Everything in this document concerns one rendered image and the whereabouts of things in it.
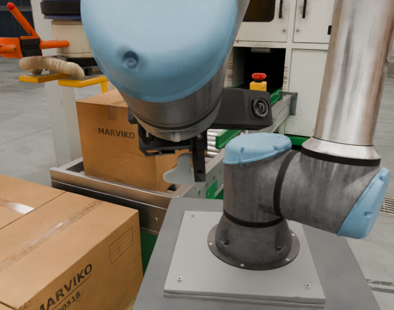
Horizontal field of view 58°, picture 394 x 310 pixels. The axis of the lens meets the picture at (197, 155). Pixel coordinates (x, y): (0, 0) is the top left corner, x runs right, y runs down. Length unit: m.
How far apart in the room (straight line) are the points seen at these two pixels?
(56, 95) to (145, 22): 2.53
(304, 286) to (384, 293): 1.34
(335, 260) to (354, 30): 0.53
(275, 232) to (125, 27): 0.70
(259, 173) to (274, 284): 0.24
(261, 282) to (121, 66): 0.66
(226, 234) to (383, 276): 1.48
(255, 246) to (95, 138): 1.03
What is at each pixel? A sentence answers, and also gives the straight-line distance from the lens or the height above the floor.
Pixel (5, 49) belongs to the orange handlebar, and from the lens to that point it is 1.20.
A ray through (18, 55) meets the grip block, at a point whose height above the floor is 1.19.
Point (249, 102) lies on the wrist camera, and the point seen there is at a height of 1.21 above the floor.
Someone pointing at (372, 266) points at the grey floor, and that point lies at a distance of 2.28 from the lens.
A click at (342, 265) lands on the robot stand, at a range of 0.94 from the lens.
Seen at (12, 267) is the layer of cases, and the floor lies 0.54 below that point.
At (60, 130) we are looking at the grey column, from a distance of 2.79.
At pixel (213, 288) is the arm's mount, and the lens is 0.79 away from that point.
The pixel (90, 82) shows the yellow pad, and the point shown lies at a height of 1.09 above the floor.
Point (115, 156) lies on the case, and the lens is 1.62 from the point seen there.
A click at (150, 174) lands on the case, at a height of 0.66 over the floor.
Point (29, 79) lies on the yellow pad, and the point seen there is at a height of 1.09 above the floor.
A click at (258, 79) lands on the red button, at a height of 1.02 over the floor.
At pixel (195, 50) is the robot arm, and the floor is 1.28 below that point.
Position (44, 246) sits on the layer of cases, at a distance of 1.39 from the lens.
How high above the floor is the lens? 1.30
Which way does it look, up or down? 21 degrees down
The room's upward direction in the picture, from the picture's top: straight up
